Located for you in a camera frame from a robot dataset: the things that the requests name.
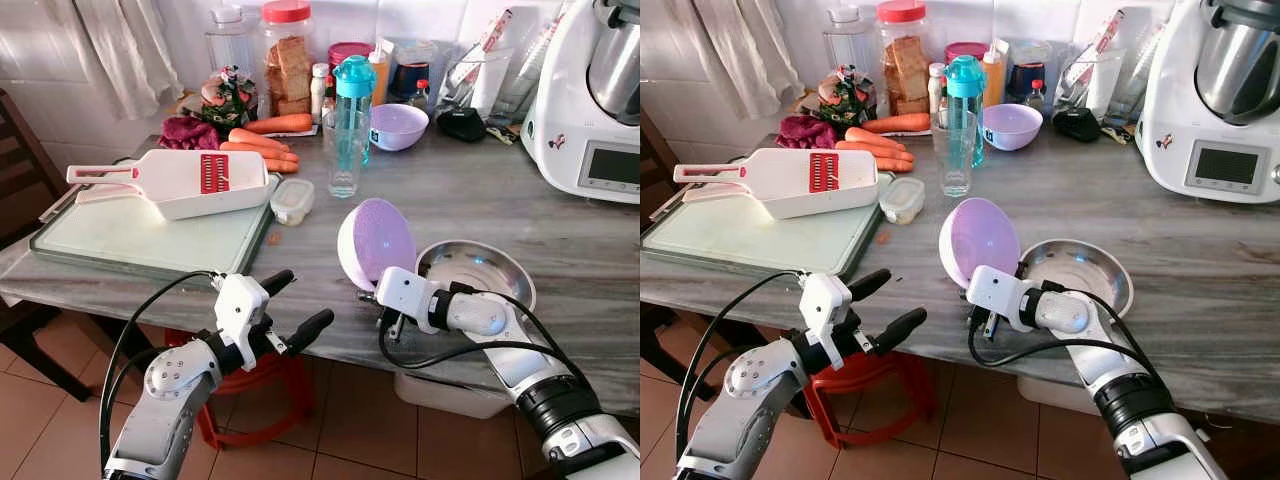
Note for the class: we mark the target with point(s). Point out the bag of vegetables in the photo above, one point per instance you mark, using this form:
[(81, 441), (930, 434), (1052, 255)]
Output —
[(230, 100), (847, 98)]

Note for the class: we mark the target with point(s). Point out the red lidded jar of bread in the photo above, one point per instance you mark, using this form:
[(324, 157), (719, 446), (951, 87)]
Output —
[(290, 70), (905, 70)]

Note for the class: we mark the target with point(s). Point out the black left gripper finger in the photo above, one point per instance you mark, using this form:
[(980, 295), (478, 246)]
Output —
[(310, 328), (870, 284), (900, 330), (276, 283)]

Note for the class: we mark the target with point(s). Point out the red lidded container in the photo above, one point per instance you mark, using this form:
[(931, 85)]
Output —
[(345, 50), (968, 48)]

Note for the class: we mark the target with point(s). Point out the pale green cutting board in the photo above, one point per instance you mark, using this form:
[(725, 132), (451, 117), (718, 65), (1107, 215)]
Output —
[(130, 240), (740, 235)]

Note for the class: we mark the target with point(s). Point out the white kitchen food processor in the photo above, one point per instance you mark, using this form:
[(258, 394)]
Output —
[(1170, 110), (560, 120)]

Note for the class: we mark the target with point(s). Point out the small white bottle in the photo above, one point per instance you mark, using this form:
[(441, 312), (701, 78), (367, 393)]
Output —
[(935, 88), (319, 90)]

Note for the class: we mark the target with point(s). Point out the maroon cloth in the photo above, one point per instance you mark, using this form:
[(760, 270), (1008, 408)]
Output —
[(805, 132), (188, 133)]

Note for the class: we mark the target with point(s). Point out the white and purple bowl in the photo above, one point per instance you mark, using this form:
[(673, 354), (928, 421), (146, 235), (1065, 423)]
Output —
[(375, 235), (978, 235)]

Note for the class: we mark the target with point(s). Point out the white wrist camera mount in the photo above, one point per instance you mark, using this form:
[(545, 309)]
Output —
[(240, 305), (825, 305), (997, 292), (405, 292)]

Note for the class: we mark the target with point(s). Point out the red plastic stool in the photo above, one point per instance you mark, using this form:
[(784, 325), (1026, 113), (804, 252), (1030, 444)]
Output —
[(870, 375), (260, 375)]

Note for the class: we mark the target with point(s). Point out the white and red carton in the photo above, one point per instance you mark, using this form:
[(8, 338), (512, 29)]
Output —
[(495, 30), (1110, 30)]

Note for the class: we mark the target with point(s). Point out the white and red mandoline slicer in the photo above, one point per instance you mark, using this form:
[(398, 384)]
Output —
[(160, 175), (770, 175)]

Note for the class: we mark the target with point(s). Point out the clear drinking glass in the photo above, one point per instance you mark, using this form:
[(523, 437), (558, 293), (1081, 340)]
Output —
[(953, 170), (343, 170)]

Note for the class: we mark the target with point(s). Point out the orange sauce bottle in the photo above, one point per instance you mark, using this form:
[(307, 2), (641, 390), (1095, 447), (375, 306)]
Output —
[(993, 75), (380, 75)]

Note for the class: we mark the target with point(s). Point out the round stainless steel plate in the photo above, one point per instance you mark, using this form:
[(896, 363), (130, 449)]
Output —
[(1080, 265), (480, 265)]

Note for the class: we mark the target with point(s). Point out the lilac plastic bowl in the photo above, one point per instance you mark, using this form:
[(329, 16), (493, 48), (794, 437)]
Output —
[(400, 130), (1013, 128)]

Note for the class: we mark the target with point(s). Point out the small red capped bottle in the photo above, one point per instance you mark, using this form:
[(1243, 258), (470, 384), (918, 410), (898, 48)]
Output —
[(1040, 95), (420, 95)]

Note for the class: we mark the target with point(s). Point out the clear measuring jug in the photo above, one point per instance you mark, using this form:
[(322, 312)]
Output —
[(1100, 85), (490, 85)]

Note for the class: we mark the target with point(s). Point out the small clear plastic food container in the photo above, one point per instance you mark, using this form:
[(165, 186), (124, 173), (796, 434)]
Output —
[(902, 200), (292, 202)]

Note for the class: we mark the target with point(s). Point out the large clear plastic bottle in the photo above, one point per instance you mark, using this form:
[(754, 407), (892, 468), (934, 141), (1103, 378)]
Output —
[(232, 45), (850, 40)]

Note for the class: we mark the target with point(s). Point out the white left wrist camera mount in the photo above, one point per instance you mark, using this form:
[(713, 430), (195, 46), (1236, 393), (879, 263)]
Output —
[(825, 305), (240, 305)]

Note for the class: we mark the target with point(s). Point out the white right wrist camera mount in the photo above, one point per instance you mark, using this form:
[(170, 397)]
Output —
[(405, 292), (997, 292)]

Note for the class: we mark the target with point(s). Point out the clear plastic bag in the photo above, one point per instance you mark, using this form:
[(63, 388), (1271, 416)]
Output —
[(1140, 95), (525, 95)]

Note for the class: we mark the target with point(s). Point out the teal water bottle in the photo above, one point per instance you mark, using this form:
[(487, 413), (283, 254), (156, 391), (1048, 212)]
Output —
[(965, 78), (355, 78)]

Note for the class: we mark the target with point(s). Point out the white plastic bin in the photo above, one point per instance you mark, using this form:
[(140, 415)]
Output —
[(450, 398), (1055, 395)]

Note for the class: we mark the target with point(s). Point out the orange carrot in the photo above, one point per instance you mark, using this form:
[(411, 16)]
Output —
[(870, 150), (280, 124), (873, 139), (282, 166), (258, 140), (897, 165), (895, 123), (255, 151)]

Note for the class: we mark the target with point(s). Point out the dark wooden chair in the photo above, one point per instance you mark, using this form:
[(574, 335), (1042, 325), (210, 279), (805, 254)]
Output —
[(20, 180)]

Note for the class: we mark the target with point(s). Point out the dark blue glass jar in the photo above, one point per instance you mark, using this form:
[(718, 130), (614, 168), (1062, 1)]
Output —
[(410, 80), (1028, 78)]

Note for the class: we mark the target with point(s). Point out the black rounded pouch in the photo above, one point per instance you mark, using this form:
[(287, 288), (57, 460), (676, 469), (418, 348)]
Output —
[(462, 125), (1077, 125)]

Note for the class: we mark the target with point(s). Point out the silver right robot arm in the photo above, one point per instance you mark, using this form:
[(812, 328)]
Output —
[(1062, 315), (470, 315)]

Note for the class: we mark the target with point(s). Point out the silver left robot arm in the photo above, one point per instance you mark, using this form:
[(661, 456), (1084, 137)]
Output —
[(165, 400), (745, 400)]

